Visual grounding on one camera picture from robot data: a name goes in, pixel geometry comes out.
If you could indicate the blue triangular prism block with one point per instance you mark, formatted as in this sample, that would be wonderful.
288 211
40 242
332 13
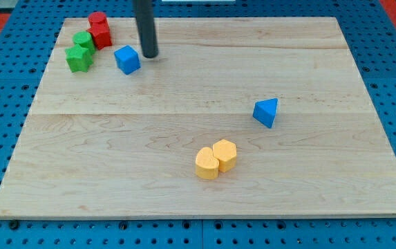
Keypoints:
265 111

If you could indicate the green cylinder block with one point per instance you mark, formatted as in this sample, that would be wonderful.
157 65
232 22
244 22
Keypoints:
85 40

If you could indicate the red cylinder block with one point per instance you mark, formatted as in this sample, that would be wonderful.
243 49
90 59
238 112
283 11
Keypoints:
98 18

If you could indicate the blue cube block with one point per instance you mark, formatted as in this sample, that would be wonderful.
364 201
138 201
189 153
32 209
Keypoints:
127 59

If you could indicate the yellow hexagon block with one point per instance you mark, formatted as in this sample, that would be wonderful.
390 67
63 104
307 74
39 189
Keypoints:
226 153

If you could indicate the yellow heart block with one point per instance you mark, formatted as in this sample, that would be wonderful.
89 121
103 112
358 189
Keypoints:
207 166

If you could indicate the green star block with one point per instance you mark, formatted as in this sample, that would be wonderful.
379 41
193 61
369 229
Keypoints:
78 58

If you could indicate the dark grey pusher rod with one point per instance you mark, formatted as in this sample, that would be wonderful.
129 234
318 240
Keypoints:
145 22

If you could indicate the red star block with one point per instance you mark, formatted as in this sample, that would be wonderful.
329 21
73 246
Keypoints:
101 36

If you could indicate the light wooden board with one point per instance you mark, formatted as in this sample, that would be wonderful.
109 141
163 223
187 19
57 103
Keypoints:
103 145

